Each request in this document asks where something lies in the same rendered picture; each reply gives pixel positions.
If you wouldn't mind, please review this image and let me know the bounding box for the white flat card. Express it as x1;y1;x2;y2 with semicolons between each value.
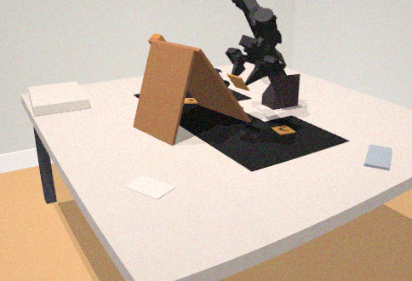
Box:
124;175;176;200

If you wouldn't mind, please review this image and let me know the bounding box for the cream flat block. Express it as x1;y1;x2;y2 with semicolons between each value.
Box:
28;82;89;116

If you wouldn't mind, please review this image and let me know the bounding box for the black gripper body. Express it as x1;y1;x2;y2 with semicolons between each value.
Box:
226;37;283;77

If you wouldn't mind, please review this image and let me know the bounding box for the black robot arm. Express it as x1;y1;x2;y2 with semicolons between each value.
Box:
232;0;287;77

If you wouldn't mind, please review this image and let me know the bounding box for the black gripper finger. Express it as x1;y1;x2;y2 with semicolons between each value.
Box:
232;55;246;76
245;60;271;86

